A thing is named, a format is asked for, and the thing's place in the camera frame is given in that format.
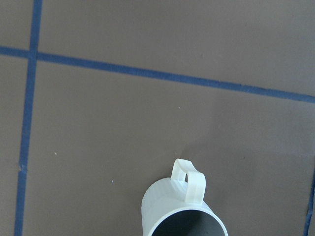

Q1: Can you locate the white ribbed HOME mug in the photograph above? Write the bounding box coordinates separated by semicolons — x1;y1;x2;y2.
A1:
141;159;228;236

